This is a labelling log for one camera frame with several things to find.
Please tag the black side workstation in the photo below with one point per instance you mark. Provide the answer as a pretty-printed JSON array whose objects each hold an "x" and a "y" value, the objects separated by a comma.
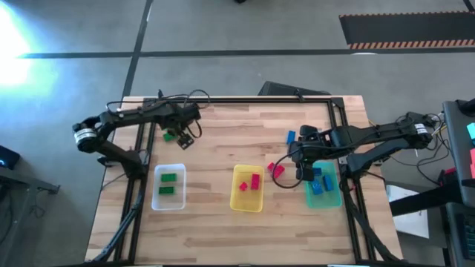
[{"x": 458, "y": 155}]

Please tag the black hazard-striped floor mat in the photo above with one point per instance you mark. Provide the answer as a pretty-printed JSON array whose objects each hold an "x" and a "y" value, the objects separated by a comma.
[{"x": 408, "y": 29}]

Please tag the white paper sheet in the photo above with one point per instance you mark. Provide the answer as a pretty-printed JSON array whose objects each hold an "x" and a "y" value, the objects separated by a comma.
[{"x": 408, "y": 222}]

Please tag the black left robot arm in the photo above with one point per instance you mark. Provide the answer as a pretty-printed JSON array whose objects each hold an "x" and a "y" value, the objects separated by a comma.
[{"x": 122, "y": 116}]

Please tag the black device with blue light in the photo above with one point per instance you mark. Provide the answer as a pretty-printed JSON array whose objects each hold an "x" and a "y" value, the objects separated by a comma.
[{"x": 7, "y": 157}]

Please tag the black aluminium table frame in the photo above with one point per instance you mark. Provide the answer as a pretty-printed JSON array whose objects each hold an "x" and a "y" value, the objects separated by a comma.
[{"x": 241, "y": 100}]

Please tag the teal plastic bin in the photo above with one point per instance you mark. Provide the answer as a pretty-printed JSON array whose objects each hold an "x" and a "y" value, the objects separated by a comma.
[{"x": 328, "y": 200}]

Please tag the black table edge device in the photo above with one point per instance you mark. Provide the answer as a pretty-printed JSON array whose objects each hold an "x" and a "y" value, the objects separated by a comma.
[{"x": 107, "y": 161}]

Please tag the pink sticky note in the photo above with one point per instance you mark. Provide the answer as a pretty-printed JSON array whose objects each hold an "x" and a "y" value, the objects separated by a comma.
[{"x": 472, "y": 159}]

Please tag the yellow plastic bin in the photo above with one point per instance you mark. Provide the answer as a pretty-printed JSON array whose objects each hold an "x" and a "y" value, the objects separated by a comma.
[{"x": 246, "y": 202}]

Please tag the long red toy block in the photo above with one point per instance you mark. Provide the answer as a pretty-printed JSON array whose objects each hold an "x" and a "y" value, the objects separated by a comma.
[{"x": 255, "y": 181}]

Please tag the green toy block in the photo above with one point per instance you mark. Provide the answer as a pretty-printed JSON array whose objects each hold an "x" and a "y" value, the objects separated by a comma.
[
  {"x": 168, "y": 177},
  {"x": 168, "y": 138},
  {"x": 166, "y": 190}
]

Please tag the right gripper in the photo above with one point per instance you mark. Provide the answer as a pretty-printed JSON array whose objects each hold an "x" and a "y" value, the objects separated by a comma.
[{"x": 313, "y": 148}]

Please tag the cyan sticky note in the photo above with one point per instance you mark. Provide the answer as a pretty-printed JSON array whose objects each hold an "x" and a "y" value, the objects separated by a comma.
[{"x": 471, "y": 130}]

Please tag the clear white plastic bin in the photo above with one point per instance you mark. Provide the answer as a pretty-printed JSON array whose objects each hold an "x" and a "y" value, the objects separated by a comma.
[{"x": 168, "y": 202}]

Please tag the small frame clamp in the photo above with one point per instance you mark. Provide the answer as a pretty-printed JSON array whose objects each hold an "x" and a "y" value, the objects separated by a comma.
[
  {"x": 298, "y": 97},
  {"x": 160, "y": 94}
]

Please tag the grey desk leg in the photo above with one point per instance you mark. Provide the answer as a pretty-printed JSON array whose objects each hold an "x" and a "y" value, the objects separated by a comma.
[{"x": 26, "y": 181}]

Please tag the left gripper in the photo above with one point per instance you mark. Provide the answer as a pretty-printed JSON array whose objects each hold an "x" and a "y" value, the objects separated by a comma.
[{"x": 182, "y": 115}]

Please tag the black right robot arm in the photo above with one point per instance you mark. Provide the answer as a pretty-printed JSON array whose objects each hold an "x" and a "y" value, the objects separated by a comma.
[{"x": 382, "y": 135}]

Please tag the black floor box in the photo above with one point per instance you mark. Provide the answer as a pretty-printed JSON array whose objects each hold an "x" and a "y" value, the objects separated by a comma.
[{"x": 289, "y": 89}]

